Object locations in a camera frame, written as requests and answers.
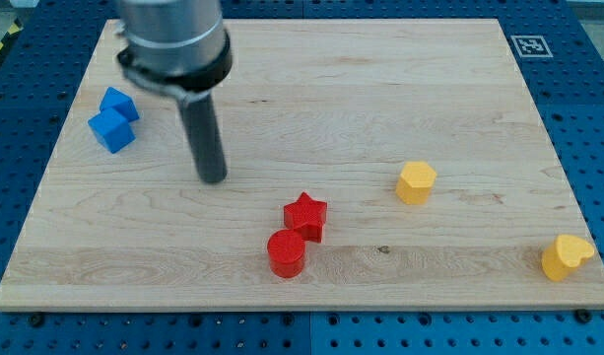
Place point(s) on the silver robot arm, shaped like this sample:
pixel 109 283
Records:
pixel 175 48

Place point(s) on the red star block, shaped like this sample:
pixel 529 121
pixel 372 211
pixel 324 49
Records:
pixel 306 216

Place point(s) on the wooden board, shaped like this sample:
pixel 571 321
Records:
pixel 335 109

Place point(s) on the red cylinder block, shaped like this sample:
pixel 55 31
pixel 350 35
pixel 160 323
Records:
pixel 286 251

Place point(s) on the yellow hexagon block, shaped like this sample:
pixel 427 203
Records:
pixel 415 182

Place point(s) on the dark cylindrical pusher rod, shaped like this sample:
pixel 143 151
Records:
pixel 202 132

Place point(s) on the blue pentagon block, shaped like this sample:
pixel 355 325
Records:
pixel 120 102

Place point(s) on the blue cube block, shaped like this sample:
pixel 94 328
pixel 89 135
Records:
pixel 112 130

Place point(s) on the white fiducial marker tag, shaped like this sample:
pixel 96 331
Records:
pixel 531 46

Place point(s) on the yellow heart block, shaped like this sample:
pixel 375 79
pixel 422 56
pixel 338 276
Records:
pixel 565 255

